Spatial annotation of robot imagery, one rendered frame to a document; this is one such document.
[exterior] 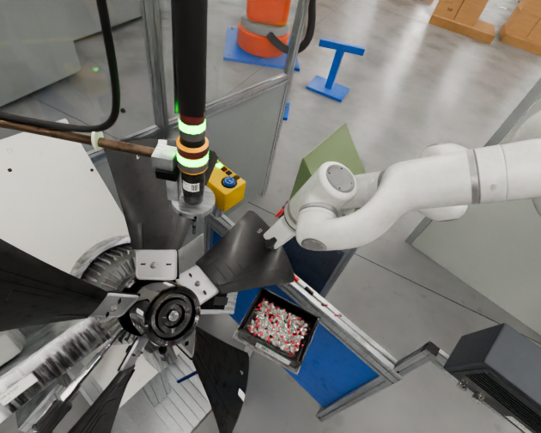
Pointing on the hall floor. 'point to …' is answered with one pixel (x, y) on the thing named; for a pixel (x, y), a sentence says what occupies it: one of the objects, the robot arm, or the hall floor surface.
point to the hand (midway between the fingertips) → (273, 241)
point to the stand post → (157, 388)
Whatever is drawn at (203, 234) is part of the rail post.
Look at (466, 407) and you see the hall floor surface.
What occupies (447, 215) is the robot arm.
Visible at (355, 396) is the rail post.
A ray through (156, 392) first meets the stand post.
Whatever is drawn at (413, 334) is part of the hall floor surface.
